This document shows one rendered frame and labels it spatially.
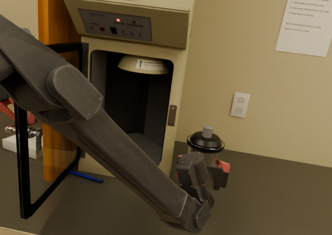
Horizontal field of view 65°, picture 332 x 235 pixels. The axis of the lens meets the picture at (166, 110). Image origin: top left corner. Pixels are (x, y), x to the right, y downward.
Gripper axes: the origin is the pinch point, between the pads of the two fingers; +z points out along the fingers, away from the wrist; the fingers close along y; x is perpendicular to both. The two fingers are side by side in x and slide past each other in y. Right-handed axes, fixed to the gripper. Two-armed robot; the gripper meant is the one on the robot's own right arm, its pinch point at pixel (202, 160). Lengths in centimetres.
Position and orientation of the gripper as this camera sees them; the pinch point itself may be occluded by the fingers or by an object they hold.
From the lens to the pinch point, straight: 78.6
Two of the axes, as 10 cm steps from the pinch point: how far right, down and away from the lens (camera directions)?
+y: -9.8, -1.6, 1.0
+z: 1.4, -2.9, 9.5
